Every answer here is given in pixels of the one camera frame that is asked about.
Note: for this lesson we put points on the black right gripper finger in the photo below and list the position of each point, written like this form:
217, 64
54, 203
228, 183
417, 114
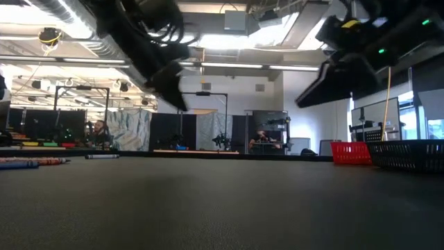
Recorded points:
314, 87
354, 78

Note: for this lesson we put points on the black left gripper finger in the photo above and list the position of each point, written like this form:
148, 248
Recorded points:
170, 83

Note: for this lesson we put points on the blue crayon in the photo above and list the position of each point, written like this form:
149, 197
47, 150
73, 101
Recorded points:
17, 165
102, 156

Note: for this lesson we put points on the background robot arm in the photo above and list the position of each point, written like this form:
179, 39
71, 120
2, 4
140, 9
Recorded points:
222, 140

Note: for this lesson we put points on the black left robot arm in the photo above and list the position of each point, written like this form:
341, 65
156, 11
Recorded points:
114, 17

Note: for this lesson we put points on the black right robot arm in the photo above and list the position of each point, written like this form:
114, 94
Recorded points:
416, 31

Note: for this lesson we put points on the black partition panel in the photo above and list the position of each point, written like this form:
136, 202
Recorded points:
166, 126
41, 119

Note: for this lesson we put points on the grey curtain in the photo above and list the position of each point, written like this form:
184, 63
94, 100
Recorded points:
208, 128

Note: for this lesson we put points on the grey bin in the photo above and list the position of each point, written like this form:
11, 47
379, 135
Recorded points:
300, 146

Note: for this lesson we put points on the blue patterned curtain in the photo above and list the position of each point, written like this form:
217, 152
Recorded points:
130, 130

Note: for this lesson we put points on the grey chair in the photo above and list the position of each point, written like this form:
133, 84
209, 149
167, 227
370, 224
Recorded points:
325, 147

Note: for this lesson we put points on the small blue bin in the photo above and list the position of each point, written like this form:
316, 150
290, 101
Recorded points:
181, 148

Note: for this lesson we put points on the person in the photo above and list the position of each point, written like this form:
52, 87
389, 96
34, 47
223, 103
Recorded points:
100, 130
260, 136

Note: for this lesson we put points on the ceiling light strip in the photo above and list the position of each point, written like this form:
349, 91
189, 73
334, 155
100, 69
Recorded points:
69, 60
243, 65

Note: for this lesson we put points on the red plastic basket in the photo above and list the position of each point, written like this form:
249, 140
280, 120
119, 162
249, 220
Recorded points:
348, 152

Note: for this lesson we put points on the wooden background table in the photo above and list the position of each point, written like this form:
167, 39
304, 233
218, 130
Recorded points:
208, 151

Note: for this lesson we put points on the grey ceiling box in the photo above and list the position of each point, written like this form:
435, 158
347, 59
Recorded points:
236, 21

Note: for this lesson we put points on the black plastic basket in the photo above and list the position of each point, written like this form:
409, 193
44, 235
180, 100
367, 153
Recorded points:
406, 156

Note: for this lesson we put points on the small red bin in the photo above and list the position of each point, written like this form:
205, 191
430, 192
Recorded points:
68, 144

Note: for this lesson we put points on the black table mat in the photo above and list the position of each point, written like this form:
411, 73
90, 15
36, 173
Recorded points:
208, 208

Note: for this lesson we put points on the small green bin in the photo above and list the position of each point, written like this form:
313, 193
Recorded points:
50, 143

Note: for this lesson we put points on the orange crayon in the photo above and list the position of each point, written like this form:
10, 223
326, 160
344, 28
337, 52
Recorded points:
41, 161

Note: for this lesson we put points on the small yellow bin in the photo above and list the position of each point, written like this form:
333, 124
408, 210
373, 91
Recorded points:
30, 143

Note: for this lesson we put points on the grey wall vent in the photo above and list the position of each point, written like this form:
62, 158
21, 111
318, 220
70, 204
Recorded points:
260, 87
206, 87

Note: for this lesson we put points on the black gantry frame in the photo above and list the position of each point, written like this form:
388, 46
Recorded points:
83, 87
208, 93

